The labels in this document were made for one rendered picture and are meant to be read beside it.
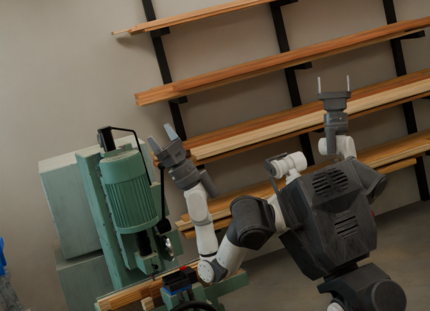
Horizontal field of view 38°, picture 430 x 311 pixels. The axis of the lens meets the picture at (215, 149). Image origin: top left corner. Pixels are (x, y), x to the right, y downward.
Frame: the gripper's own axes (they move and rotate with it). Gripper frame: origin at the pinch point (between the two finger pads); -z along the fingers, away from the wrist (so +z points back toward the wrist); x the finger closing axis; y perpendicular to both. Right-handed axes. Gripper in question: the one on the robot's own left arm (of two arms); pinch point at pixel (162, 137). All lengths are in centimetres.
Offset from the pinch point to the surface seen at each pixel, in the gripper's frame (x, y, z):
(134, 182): 17.7, -40.7, 12.9
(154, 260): 15, -52, 46
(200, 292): 8, -33, 63
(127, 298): 3, -66, 54
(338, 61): 332, -80, 53
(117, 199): 13, -49, 15
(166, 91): 197, -146, -3
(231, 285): 26, -34, 72
